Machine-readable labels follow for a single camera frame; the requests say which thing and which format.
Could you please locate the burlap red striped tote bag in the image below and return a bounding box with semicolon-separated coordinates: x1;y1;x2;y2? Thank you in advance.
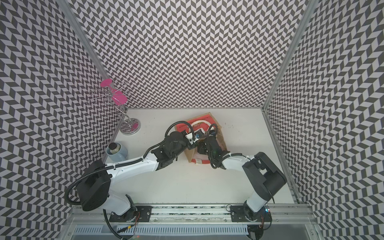
184;112;227;165

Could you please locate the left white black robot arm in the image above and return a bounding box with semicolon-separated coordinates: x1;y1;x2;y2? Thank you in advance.
64;132;198;220

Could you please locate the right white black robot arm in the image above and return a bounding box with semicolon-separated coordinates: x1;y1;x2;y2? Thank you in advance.
198;136;287;222

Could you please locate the light blue mug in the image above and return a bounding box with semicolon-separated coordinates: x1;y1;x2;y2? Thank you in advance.
106;142;128;163

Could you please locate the chrome stand with pink cups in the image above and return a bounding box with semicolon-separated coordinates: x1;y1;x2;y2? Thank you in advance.
88;79;141;136

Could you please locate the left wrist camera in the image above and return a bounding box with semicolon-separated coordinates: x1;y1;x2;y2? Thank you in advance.
185;129;205;143

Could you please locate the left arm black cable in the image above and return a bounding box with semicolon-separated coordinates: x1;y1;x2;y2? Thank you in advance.
164;120;196;139

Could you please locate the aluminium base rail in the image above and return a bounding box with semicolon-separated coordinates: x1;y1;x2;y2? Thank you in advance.
59;204;323;240

